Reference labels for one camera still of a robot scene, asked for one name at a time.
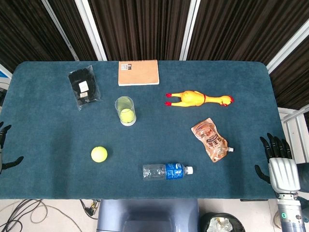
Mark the brown spiral notebook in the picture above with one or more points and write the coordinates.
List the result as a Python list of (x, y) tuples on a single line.
[(138, 73)]

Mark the black item in clear bag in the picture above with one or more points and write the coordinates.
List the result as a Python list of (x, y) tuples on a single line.
[(84, 87)]

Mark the blue grey robot body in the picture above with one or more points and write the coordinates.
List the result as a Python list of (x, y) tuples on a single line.
[(147, 215)]

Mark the white aluminium frame rack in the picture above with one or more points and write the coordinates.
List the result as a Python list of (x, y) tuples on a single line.
[(295, 130)]

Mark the yellow tennis ball black print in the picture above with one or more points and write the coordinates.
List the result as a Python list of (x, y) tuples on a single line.
[(127, 116)]

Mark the wide white frame post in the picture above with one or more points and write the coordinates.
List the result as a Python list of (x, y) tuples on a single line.
[(90, 29), (190, 29)]

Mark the orange drink pouch with spout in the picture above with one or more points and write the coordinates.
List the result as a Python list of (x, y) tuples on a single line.
[(212, 140)]

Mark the black trash bin with paper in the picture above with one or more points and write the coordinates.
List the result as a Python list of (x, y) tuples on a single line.
[(222, 223)]

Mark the plain yellow tennis ball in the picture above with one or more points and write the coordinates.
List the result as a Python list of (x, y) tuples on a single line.
[(99, 154)]

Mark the clear cup with ball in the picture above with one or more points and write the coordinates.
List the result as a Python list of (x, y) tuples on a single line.
[(120, 104)]

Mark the blue silver right robot arm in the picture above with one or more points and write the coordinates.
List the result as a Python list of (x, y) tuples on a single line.
[(290, 213)]

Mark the blue felt table mat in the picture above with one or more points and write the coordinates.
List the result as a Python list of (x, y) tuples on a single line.
[(60, 130)]

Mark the thin grey frame post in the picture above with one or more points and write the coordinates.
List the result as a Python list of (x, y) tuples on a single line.
[(60, 30)]

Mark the clear water bottle blue label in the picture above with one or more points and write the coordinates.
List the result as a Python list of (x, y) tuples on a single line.
[(169, 172)]

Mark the dark brown curtain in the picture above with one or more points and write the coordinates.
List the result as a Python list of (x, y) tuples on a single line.
[(144, 24)]

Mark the yellow rubber chicken toy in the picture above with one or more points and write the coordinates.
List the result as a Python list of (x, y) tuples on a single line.
[(193, 98)]

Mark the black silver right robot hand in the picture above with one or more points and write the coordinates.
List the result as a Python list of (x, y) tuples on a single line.
[(283, 172)]

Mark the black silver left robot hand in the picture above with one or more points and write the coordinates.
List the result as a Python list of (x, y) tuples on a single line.
[(7, 164)]

